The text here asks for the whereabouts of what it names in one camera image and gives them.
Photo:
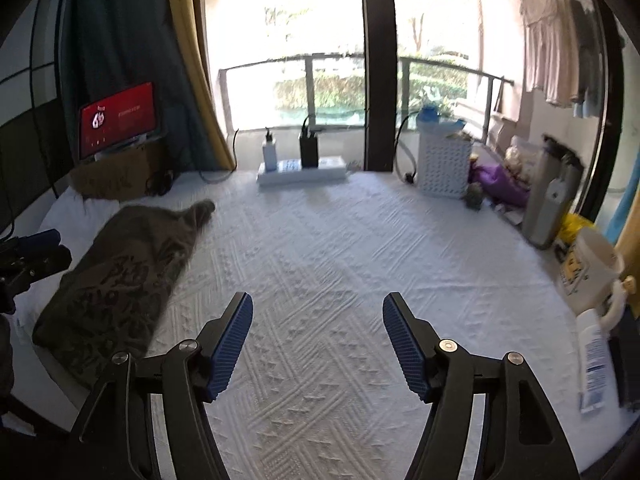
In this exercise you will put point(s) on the white charger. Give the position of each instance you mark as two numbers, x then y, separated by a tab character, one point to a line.
270	155

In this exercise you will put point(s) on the white perforated plastic basket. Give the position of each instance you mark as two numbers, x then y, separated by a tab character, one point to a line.
442	165

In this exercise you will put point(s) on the white lotion tube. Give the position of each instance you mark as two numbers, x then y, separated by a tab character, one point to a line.
595	360

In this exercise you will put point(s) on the dark grey printed t-shirt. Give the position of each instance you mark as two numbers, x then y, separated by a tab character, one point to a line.
125	270

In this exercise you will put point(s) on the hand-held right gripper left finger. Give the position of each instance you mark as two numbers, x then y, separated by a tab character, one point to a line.
230	345

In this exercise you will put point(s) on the teal curtain with yellow edge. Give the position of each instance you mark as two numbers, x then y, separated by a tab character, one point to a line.
125	35

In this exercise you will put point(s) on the yellow packet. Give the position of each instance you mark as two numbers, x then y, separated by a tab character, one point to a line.
575	227

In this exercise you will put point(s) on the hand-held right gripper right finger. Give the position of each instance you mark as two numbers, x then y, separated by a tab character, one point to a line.
407	350

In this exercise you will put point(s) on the brown cardboard box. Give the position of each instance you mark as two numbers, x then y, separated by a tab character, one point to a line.
115	175

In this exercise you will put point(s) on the white textured table cover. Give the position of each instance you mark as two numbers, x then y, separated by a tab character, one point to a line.
325	260

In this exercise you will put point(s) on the clear plastic jar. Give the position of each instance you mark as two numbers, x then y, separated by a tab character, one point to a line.
522	157

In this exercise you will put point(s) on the white mug with bear print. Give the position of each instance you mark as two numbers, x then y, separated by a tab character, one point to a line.
590	270

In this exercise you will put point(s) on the white power strip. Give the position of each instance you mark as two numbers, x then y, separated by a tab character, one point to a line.
310	174

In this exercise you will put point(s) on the small green figurine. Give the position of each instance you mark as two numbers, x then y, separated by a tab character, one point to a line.
474	196

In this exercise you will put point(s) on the hanging clothes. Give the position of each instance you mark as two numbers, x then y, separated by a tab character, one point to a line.
550	50

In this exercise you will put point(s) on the balcony railing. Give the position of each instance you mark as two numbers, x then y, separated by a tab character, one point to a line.
310	90

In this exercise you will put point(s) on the dark window post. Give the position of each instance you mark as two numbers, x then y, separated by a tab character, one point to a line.
377	60

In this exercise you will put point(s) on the tablet with red screen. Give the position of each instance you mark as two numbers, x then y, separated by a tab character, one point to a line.
120	117

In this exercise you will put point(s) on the stainless steel tumbler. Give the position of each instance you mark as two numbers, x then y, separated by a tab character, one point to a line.
542	215

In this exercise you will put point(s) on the black charger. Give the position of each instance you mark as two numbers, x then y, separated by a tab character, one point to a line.
309	150

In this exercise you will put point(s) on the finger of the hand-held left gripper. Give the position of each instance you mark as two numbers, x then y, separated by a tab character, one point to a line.
42	241
50	260

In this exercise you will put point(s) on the purple cloth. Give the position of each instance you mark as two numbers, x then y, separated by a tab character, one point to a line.
500	185

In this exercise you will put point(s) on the blue face mask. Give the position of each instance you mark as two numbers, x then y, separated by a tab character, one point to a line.
432	117

